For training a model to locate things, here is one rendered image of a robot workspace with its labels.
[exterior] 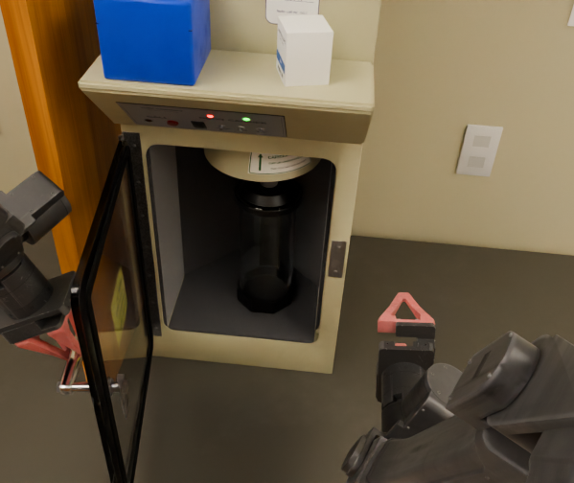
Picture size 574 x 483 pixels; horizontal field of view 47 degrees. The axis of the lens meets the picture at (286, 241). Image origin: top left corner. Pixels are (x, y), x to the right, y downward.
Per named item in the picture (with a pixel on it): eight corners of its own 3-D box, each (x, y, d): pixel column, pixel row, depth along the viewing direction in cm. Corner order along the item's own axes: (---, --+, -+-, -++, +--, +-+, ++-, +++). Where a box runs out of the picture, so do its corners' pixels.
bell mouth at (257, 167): (215, 117, 105) (215, 85, 102) (325, 126, 105) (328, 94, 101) (193, 176, 92) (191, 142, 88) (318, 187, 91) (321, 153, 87)
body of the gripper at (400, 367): (433, 338, 78) (438, 388, 72) (427, 393, 85) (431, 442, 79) (378, 336, 79) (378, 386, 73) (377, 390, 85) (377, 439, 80)
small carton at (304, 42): (276, 67, 75) (277, 15, 71) (318, 65, 76) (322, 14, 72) (284, 86, 71) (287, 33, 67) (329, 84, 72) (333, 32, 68)
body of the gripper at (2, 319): (12, 305, 80) (-27, 262, 76) (84, 280, 78) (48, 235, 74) (-5, 343, 75) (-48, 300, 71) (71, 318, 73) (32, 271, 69)
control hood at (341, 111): (117, 114, 85) (107, 39, 79) (365, 135, 84) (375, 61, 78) (87, 160, 76) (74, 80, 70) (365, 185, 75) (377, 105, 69)
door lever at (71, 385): (117, 343, 84) (114, 329, 83) (103, 402, 77) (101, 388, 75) (75, 343, 84) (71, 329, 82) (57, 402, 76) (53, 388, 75)
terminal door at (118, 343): (152, 343, 110) (126, 134, 85) (124, 515, 87) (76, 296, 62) (148, 343, 110) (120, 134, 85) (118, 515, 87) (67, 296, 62)
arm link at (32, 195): (-77, 196, 62) (-9, 254, 62) (16, 126, 68) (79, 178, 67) (-55, 243, 73) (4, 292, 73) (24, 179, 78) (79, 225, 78)
